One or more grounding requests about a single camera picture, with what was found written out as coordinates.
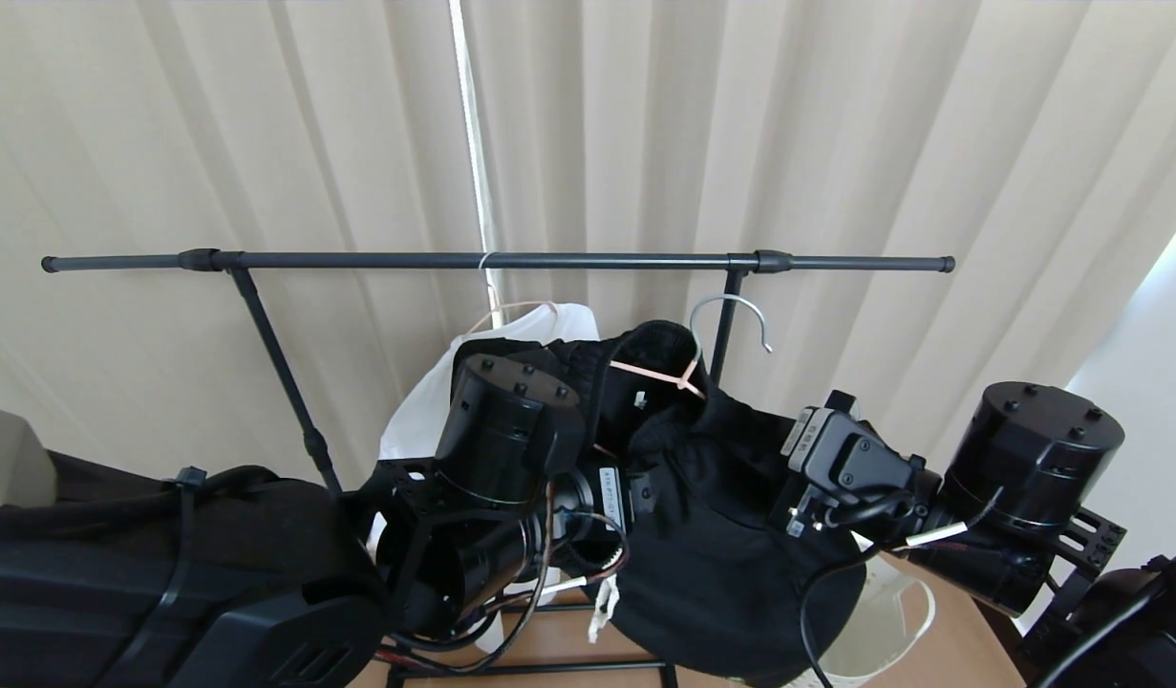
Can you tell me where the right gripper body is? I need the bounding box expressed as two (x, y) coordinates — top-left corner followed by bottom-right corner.
(903, 524), (1058, 617)

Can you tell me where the white laundry basket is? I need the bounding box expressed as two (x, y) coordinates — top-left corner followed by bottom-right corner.
(788, 559), (937, 688)

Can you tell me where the black garment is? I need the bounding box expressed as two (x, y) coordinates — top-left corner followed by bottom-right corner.
(451, 320), (867, 684)

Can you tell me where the pink clothes hanger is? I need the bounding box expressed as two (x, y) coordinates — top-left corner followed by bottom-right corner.
(592, 294), (775, 460)
(468, 253), (560, 335)

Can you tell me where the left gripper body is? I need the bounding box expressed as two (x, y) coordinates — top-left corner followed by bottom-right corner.
(377, 466), (660, 636)

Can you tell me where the white printed garment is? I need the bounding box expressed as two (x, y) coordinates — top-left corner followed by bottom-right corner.
(377, 304), (600, 460)

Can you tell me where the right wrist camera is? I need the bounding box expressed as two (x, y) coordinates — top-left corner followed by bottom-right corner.
(781, 390), (942, 538)

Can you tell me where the black clothes rack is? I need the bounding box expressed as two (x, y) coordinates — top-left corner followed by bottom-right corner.
(41, 248), (956, 688)

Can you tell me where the beige curtain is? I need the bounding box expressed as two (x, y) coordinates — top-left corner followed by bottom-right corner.
(0, 0), (1176, 488)

